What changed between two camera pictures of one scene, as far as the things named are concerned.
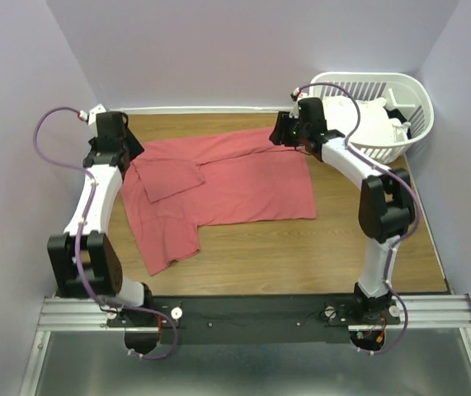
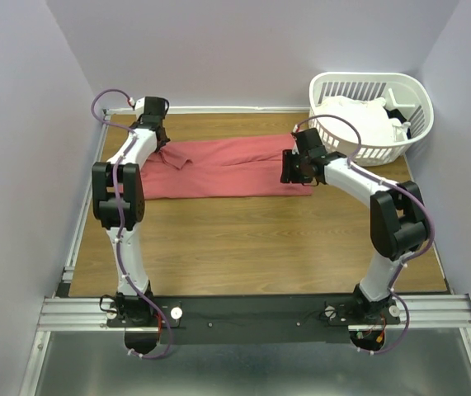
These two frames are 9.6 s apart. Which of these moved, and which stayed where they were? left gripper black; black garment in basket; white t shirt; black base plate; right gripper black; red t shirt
Moved: red t shirt; right gripper black; left gripper black
Stayed: black base plate; black garment in basket; white t shirt
